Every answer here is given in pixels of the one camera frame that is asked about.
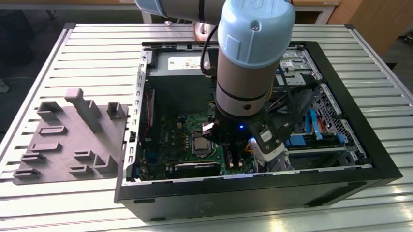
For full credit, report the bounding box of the metal socket cover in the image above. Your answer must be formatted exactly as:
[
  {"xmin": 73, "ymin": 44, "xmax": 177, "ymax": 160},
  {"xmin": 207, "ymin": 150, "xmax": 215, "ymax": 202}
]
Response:
[{"xmin": 188, "ymin": 131, "xmax": 215, "ymax": 159}]

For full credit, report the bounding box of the black open PC case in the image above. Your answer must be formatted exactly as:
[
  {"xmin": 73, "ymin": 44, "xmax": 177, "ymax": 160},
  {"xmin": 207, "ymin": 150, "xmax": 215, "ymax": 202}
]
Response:
[{"xmin": 113, "ymin": 41, "xmax": 402, "ymax": 222}]

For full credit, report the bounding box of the green motherboard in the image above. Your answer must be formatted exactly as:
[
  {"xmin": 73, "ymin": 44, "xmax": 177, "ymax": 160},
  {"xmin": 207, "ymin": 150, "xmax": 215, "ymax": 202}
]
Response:
[{"xmin": 137, "ymin": 112, "xmax": 259, "ymax": 181}]

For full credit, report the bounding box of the blue data wire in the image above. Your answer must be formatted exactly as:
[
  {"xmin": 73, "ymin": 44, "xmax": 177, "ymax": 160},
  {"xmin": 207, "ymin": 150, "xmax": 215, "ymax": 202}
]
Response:
[{"xmin": 304, "ymin": 110, "xmax": 324, "ymax": 141}]

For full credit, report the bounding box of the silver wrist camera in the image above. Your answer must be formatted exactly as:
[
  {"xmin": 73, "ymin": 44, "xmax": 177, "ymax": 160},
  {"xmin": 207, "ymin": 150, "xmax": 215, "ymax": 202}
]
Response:
[{"xmin": 247, "ymin": 118, "xmax": 291, "ymax": 163}]

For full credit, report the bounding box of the wooden cabinet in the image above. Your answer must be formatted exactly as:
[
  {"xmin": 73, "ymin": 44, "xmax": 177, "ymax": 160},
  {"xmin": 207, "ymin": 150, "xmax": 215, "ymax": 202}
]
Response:
[{"xmin": 328, "ymin": 0, "xmax": 413, "ymax": 58}]

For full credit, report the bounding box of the red black twisted wire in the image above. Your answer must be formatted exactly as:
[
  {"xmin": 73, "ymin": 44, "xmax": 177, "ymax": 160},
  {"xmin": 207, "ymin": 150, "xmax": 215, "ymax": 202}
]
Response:
[{"xmin": 144, "ymin": 93, "xmax": 153, "ymax": 138}]

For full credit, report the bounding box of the grey power supply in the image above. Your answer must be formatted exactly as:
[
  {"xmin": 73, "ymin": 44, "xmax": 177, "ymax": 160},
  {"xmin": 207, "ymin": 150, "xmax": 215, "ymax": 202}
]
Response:
[{"xmin": 146, "ymin": 52, "xmax": 217, "ymax": 114}]

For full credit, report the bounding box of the red data wire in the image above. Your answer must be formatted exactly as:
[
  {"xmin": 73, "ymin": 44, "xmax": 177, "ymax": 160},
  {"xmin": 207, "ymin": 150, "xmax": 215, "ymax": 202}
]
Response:
[{"xmin": 316, "ymin": 117, "xmax": 330, "ymax": 133}]

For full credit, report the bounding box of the metal drive cage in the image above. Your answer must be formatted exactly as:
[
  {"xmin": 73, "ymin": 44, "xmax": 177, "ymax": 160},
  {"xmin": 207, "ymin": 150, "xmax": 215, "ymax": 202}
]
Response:
[{"xmin": 269, "ymin": 43, "xmax": 323, "ymax": 102}]

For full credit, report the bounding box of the metal disk bay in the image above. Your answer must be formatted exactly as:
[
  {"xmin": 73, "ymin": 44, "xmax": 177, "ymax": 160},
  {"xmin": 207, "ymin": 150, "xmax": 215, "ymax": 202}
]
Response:
[{"xmin": 283, "ymin": 135, "xmax": 364, "ymax": 173}]

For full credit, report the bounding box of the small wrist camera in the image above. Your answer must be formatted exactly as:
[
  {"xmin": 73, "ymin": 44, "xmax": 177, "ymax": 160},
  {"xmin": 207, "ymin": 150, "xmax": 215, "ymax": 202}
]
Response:
[{"xmin": 199, "ymin": 122, "xmax": 216, "ymax": 136}]

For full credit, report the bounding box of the black graphics card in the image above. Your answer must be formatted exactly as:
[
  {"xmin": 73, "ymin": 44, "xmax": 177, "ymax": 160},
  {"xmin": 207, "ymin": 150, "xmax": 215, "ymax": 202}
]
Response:
[{"xmin": 167, "ymin": 161, "xmax": 223, "ymax": 180}]

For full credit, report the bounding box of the grey parts rack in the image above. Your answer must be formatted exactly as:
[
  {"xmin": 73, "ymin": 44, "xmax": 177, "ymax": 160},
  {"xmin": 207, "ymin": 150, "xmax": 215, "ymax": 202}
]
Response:
[{"xmin": 11, "ymin": 88, "xmax": 129, "ymax": 186}]

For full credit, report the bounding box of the silver CPU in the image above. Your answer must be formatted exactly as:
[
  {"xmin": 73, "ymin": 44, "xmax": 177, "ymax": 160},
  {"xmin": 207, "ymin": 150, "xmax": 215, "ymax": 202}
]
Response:
[{"xmin": 192, "ymin": 137, "xmax": 211, "ymax": 153}]

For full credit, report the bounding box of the hard disk in blue carrier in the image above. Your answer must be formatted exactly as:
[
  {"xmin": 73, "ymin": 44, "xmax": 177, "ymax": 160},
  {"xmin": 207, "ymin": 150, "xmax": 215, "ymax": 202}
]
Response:
[{"xmin": 288, "ymin": 134, "xmax": 347, "ymax": 152}]

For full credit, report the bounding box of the black cable bundle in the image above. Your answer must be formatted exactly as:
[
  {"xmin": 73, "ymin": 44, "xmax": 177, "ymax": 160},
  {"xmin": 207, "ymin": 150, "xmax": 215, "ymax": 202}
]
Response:
[{"xmin": 267, "ymin": 84, "xmax": 316, "ymax": 114}]

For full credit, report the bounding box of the black chair caster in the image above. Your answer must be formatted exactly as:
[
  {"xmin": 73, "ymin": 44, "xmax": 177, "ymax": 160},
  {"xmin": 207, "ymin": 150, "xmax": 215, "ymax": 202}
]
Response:
[{"xmin": 398, "ymin": 30, "xmax": 413, "ymax": 45}]

